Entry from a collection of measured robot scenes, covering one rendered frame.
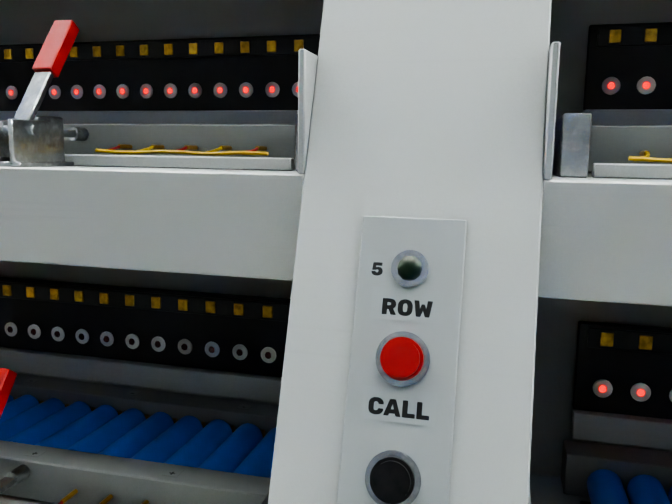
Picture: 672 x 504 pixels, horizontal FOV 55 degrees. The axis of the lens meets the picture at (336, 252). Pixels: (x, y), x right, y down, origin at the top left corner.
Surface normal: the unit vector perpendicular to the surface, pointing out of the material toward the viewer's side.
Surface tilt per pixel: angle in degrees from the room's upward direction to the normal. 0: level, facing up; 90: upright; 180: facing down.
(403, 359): 90
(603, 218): 109
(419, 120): 90
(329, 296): 90
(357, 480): 90
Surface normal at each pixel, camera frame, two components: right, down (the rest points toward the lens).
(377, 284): -0.24, -0.19
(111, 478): -0.24, 0.14
